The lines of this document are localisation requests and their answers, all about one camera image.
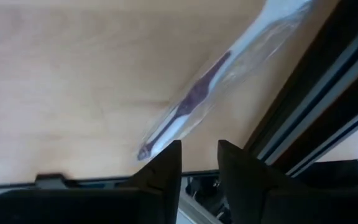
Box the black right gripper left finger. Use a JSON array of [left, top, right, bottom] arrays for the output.
[[0, 139, 183, 224]]

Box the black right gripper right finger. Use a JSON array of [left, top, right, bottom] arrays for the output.
[[217, 139, 358, 224]]

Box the purple wrapped toothbrush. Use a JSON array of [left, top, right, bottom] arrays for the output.
[[137, 0, 315, 162]]

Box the black frame clamp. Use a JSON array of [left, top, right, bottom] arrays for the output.
[[35, 173, 71, 190]]

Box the black aluminium table frame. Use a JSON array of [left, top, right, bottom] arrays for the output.
[[0, 0, 358, 190]]

